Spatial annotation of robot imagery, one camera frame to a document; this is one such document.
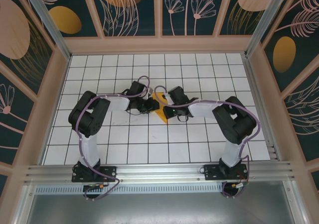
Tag dark panel pink flower outline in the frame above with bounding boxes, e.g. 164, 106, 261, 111
0, 68, 35, 165

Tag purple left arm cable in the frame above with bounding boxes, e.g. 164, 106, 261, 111
74, 76, 150, 201

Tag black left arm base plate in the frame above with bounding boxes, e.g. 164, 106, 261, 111
71, 164, 118, 183

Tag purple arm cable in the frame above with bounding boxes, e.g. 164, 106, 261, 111
154, 86, 261, 200
74, 76, 150, 201

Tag dark panel pink flowers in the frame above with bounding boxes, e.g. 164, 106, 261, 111
161, 0, 227, 37

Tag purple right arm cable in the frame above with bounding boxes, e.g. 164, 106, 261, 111
154, 86, 261, 200

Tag dark panel orange oval feather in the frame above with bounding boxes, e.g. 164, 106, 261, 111
260, 0, 319, 93

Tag grey metal floor panel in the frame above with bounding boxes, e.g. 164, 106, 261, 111
21, 180, 307, 224

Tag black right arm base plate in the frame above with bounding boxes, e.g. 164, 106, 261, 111
203, 163, 249, 181

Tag dark panel orange circle leaves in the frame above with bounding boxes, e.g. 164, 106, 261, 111
89, 0, 157, 37

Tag pink enclosure frame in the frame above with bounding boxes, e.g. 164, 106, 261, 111
0, 0, 319, 224

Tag dark panel beige oval gold lines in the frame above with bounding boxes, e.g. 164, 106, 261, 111
0, 0, 55, 97

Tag dark panel small orange oval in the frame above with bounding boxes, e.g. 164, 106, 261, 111
41, 0, 99, 37

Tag aluminium side rail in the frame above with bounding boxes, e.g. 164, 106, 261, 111
243, 54, 282, 162

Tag orange cloth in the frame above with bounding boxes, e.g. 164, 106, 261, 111
149, 97, 168, 124

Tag dark panel beige oval leaves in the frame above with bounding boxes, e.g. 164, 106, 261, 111
218, 0, 272, 37

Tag slotted grey cable duct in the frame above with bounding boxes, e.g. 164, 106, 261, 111
34, 186, 226, 195

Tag aluminium mounting rail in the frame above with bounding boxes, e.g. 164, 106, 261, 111
24, 160, 297, 185

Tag aluminium corner post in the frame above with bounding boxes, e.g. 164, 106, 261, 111
21, 0, 73, 62
244, 0, 287, 58

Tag dark panel pink leaf outlines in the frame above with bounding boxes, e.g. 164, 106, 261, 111
284, 78, 319, 164

